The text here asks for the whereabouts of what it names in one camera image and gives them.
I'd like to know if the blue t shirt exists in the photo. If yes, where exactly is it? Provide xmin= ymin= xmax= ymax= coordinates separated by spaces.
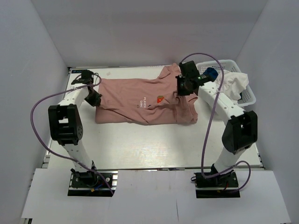
xmin=203 ymin=67 xmax=218 ymax=82

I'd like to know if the white t shirt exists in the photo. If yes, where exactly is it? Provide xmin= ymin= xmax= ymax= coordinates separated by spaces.
xmin=221 ymin=70 xmax=249 ymax=103

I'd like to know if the pink t shirt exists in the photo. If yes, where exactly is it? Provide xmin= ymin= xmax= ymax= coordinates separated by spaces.
xmin=95 ymin=63 xmax=198 ymax=125

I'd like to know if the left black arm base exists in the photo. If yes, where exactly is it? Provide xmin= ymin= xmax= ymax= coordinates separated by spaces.
xmin=68 ymin=168 xmax=118 ymax=197

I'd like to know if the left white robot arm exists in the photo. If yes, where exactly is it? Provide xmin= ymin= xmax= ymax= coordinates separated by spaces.
xmin=48 ymin=70 xmax=101 ymax=186

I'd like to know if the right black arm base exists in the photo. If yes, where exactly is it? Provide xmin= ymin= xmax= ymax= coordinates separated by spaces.
xmin=191 ymin=170 xmax=241 ymax=199

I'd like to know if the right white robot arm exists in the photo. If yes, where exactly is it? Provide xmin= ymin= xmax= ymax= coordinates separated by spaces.
xmin=176 ymin=61 xmax=257 ymax=186

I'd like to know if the small teal label sticker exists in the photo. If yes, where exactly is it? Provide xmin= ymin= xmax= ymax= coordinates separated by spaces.
xmin=71 ymin=69 xmax=85 ymax=74

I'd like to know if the white plastic basket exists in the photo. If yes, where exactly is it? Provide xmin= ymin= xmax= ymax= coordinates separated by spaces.
xmin=196 ymin=60 xmax=256 ymax=107

